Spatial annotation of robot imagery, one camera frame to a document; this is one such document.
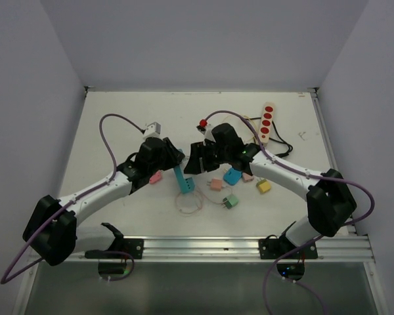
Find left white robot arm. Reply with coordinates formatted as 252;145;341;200
22;137;185;266

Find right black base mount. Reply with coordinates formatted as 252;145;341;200
258;232;318;282

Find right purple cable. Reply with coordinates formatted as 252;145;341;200
206;110;376;315

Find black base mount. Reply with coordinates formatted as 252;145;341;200
258;232;318;282
85;222;144;282

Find salmon small charger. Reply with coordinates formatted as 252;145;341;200
208;178;225;192

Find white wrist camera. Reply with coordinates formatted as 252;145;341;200
196;119;215;142
143;121;161;140

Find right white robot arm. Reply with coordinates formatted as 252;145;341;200
185;123;357;258

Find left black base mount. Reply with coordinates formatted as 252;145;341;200
85;222;144;282

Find yellow olive charger plug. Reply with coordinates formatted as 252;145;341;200
256;179;271;194

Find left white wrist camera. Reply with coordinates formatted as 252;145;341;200
143;121;161;140

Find aluminium front rail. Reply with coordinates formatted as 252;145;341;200
13;235;389;314

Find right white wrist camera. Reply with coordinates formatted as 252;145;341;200
196;119;215;142

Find green charger plug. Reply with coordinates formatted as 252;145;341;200
222;194;239;209

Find black power cord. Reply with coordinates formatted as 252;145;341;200
239;116;294;158

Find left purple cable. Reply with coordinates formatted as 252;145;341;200
0;113;147;285

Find pink charger cube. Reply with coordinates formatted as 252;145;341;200
149;171;163;184

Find pink thin cable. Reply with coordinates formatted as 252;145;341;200
173;183;230;217

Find pink brown charger plug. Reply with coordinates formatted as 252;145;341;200
242;173;254;182

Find purple cable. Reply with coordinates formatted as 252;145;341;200
206;110;376;315
0;113;147;285

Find blue charger cube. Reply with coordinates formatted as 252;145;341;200
223;167;242;186

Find cream power strip red sockets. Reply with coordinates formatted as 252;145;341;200
257;102;275;144

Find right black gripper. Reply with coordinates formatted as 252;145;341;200
185;140;230;175

